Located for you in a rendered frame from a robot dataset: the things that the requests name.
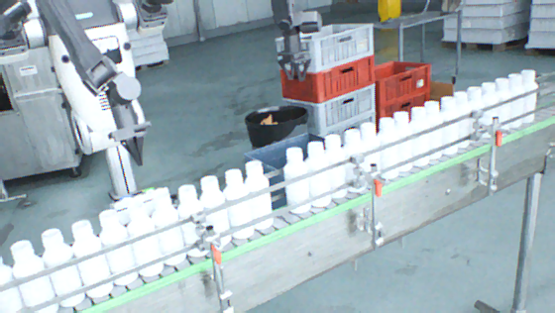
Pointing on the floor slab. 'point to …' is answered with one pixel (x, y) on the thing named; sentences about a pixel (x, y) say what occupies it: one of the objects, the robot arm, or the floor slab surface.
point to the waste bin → (261, 134)
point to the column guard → (388, 9)
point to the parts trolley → (423, 37)
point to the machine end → (36, 118)
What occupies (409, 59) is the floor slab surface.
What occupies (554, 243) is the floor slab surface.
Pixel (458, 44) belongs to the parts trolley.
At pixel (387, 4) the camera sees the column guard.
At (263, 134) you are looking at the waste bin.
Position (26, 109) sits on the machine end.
